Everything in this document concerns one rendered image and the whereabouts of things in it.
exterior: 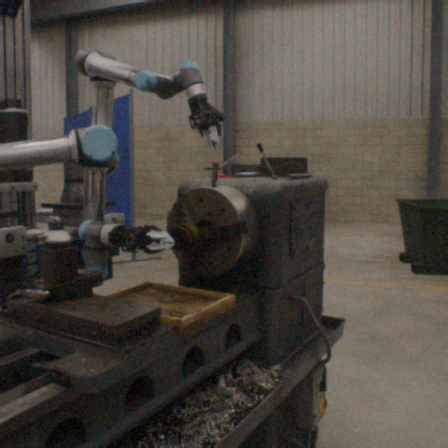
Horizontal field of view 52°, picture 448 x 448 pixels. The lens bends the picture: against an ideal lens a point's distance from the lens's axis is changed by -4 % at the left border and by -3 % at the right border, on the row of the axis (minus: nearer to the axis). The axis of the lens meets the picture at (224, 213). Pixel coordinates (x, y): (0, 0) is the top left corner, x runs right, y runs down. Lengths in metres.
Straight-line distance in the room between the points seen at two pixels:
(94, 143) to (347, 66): 10.51
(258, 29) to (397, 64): 3.48
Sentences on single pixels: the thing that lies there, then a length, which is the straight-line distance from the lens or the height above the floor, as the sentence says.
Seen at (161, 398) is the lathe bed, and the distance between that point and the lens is 1.32.
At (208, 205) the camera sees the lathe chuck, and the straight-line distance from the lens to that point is 1.63.
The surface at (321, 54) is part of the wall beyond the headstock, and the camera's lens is 11.91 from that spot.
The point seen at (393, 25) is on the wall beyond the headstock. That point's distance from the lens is 11.94.
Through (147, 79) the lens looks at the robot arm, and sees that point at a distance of 1.76.
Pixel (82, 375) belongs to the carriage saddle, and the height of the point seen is 0.90.
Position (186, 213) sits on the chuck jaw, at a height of 1.15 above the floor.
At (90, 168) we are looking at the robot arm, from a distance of 1.69.
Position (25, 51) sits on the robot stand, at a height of 1.78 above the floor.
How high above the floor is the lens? 1.31
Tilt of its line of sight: 6 degrees down
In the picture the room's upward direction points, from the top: straight up
